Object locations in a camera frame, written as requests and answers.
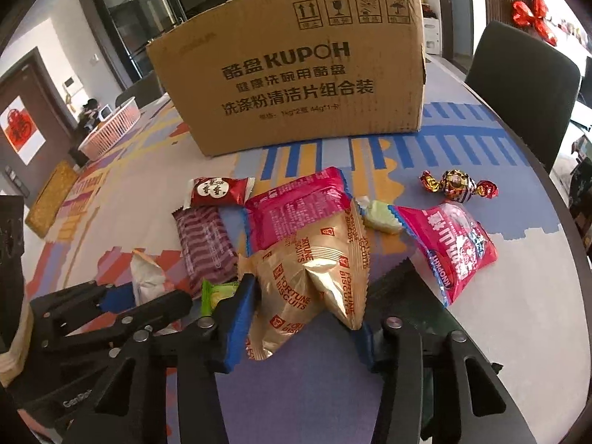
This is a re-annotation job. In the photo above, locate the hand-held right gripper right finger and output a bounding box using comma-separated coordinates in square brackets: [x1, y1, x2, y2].
[355, 315, 532, 444]

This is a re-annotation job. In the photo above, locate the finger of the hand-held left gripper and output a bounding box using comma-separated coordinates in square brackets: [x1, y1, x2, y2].
[106, 290, 194, 349]
[29, 281, 136, 330]

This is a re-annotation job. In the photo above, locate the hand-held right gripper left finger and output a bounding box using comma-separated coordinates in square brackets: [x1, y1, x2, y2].
[62, 274, 258, 444]

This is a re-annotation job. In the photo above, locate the cream white snack packet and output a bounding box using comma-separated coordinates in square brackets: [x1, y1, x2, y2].
[129, 249, 169, 306]

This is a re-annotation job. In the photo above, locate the gold biscuit packet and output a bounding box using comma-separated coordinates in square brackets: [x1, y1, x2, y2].
[237, 196, 373, 361]

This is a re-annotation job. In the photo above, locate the maroon striped wafer packet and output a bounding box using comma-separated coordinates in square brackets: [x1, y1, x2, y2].
[172, 206, 239, 294]

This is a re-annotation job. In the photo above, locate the red candy packet white circle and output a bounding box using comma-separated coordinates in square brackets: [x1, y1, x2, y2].
[182, 176, 256, 210]

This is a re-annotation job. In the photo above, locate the brown cardboard box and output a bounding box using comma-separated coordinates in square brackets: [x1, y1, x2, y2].
[145, 0, 426, 155]

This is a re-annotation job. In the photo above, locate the small green snack packet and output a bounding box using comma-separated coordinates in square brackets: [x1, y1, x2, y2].
[201, 279, 241, 313]

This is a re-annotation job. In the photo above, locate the cream wrap band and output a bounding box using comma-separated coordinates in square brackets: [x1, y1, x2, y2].
[0, 312, 34, 384]

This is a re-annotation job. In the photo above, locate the yellow woven mat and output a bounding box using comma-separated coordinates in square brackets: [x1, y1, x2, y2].
[24, 159, 79, 236]

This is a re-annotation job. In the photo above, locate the pink snack bag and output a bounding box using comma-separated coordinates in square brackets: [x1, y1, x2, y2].
[393, 202, 499, 307]

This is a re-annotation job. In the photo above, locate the green and white candy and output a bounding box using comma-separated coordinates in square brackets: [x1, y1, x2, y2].
[355, 198, 404, 234]

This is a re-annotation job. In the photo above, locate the pink snack packet blue edge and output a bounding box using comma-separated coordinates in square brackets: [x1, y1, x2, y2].
[219, 166, 359, 255]

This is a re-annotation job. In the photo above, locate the white plastic basket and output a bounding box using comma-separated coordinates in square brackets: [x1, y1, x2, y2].
[78, 96, 142, 160]

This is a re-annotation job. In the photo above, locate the foil wrapped candy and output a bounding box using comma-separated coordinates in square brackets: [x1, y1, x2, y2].
[419, 169, 500, 203]

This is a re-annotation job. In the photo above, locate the red and white door poster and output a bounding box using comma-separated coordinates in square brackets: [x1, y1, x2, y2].
[4, 96, 44, 164]

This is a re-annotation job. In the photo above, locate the brown door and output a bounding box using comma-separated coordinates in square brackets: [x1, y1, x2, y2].
[0, 48, 88, 204]

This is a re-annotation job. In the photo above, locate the dark grey chair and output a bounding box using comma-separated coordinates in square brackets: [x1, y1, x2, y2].
[465, 21, 582, 172]
[115, 71, 167, 107]

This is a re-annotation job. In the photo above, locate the black framed glass door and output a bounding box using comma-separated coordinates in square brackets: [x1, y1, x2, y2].
[88, 0, 186, 79]

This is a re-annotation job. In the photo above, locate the white toy shelf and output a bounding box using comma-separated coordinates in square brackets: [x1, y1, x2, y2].
[423, 4, 451, 54]

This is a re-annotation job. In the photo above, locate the red bow decoration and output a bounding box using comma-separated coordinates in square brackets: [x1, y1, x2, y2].
[511, 0, 560, 47]

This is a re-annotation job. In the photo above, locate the door handle lock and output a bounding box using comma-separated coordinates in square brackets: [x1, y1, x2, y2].
[4, 164, 31, 197]

